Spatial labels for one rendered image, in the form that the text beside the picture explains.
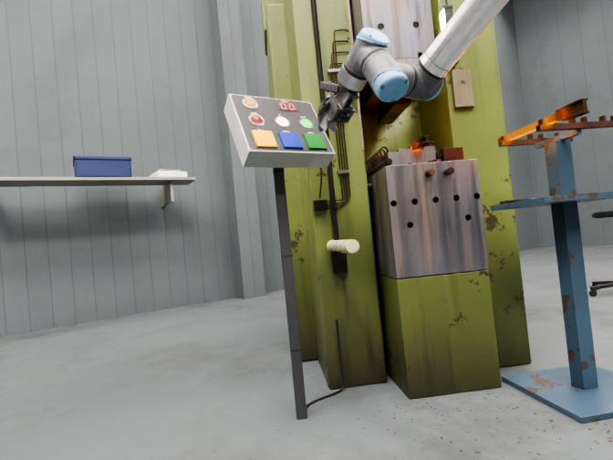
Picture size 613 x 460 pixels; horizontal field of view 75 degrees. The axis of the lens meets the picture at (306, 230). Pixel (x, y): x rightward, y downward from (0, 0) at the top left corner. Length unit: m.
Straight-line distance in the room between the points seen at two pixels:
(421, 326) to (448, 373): 0.21
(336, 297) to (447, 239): 0.52
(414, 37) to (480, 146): 0.56
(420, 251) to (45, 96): 4.49
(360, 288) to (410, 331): 0.29
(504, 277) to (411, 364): 0.63
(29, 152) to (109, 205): 0.91
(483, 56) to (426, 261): 1.02
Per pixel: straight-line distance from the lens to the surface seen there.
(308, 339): 2.23
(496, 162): 2.03
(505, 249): 2.01
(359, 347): 1.81
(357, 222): 1.76
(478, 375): 1.79
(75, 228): 4.98
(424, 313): 1.65
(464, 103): 2.00
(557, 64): 10.45
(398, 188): 1.61
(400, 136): 2.24
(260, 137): 1.37
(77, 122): 5.21
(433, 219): 1.65
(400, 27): 1.89
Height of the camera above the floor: 0.65
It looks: 2 degrees up
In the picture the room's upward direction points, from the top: 6 degrees counter-clockwise
